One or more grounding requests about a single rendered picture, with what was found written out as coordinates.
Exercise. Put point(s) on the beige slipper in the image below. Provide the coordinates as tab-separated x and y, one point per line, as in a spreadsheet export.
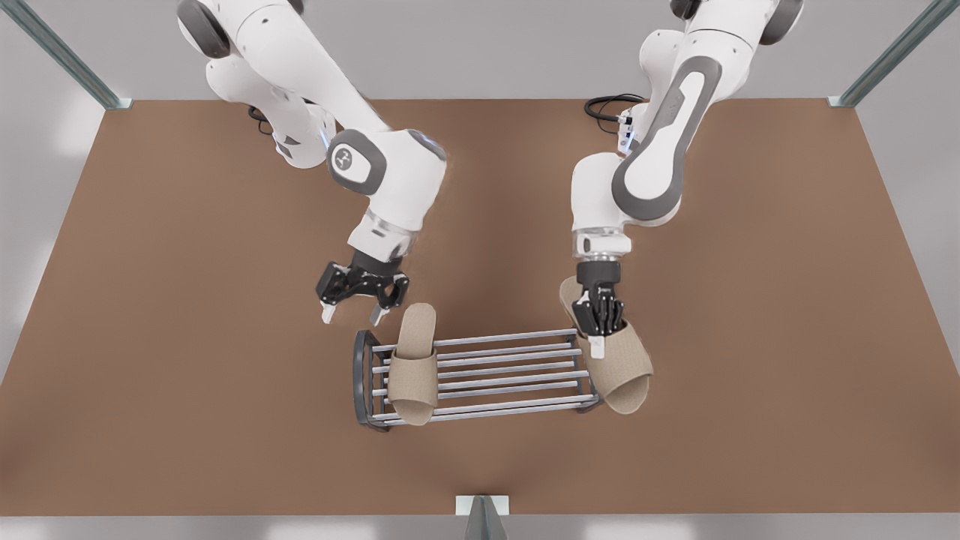
615	367
414	367

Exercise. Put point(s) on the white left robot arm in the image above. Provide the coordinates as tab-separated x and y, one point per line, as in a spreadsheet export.
652	165

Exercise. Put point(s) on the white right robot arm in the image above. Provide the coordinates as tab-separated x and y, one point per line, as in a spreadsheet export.
390	172

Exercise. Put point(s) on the silver frame post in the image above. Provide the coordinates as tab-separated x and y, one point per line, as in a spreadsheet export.
64	52
482	517
892	52

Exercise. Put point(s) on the grey metal shoe rack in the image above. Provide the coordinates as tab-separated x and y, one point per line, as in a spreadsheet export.
495	379

